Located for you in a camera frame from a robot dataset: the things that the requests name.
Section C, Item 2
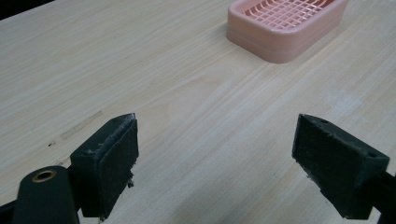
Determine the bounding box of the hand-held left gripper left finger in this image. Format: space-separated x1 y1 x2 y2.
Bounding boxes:
69 112 140 220

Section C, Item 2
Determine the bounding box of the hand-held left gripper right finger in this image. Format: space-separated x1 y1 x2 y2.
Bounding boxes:
291 113 390 220

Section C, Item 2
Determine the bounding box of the pink plastic soap dish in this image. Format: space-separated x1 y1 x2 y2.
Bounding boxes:
226 0 349 64

